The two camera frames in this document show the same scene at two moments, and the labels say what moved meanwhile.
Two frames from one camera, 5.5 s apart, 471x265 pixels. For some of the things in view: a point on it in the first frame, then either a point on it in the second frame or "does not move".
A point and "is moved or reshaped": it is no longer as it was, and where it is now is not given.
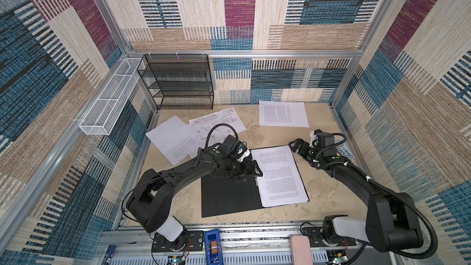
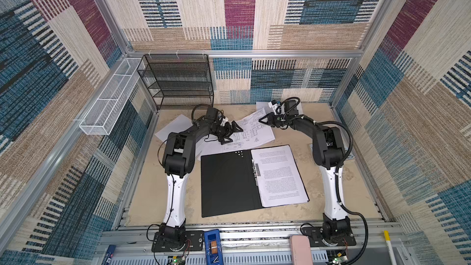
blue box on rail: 213,248 does not move
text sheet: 281,182 does not move
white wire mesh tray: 98,119 does not move
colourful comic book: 344,149 does not move
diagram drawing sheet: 202,126 is moved or reshaped
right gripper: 297,143 → 270,119
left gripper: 244,173 → 227,132
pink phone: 300,250 does not move
